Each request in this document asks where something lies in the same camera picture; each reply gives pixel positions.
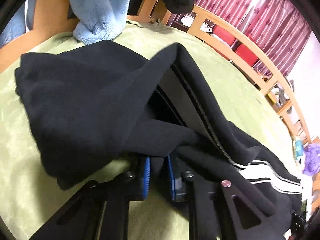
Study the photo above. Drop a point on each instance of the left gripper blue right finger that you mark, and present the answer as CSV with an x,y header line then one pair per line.
x,y
178,189

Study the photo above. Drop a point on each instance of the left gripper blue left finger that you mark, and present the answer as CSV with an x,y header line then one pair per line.
x,y
142,172

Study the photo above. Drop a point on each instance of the black pants with white stripes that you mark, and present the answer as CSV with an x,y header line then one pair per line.
x,y
88,106

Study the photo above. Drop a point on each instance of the teal patterned cushion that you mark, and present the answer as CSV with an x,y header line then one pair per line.
x,y
298,149

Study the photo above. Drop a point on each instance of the purple plush toy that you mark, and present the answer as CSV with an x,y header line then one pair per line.
x,y
312,160

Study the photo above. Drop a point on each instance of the red storage box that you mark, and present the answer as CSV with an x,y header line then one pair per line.
x,y
224,35
246,54

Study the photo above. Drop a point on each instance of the light blue fleece garment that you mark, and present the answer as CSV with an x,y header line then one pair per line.
x,y
99,19

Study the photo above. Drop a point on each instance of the maroon patterned curtain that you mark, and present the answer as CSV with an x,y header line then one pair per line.
x,y
275,26

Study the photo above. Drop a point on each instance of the wooden bed frame rail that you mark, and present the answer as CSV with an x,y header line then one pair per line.
x,y
55,16

